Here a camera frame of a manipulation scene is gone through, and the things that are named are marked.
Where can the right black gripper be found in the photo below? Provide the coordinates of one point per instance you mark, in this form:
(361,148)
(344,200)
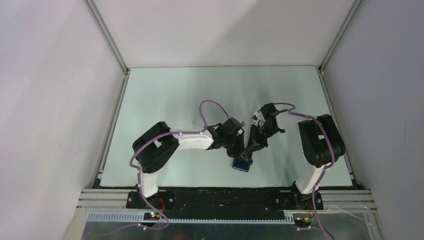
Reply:
(257,141)

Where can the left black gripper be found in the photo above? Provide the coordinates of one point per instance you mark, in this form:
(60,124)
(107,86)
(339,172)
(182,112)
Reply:
(239,151)

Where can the blue leather card holder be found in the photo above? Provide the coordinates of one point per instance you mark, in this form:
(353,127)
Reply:
(243,165)

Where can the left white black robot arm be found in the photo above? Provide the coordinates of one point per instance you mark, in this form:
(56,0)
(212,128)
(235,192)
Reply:
(156,146)

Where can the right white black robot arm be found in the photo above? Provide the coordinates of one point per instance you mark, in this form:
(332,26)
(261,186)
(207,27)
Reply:
(321,142)

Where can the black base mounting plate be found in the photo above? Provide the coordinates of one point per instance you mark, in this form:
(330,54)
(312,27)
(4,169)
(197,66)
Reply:
(229,203)

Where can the right controller board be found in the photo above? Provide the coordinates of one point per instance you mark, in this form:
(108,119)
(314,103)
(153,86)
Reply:
(302,223)

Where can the controller board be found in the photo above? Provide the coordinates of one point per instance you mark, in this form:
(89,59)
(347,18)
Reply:
(302,223)
(151,216)

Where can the left controller board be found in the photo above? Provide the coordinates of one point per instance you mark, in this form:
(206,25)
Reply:
(151,216)

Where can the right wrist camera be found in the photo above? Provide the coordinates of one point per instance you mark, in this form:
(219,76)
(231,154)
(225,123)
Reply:
(255,118)

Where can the grey slotted cable duct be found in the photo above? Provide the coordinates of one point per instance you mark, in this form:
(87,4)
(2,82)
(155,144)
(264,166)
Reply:
(137,217)

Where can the right aluminium frame post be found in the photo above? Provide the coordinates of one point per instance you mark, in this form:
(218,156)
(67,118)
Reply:
(340,33)

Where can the aluminium frame post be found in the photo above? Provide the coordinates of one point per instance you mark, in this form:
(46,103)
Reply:
(106,34)
(340,33)

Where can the left aluminium frame post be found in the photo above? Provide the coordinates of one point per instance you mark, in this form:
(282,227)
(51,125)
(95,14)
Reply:
(106,34)

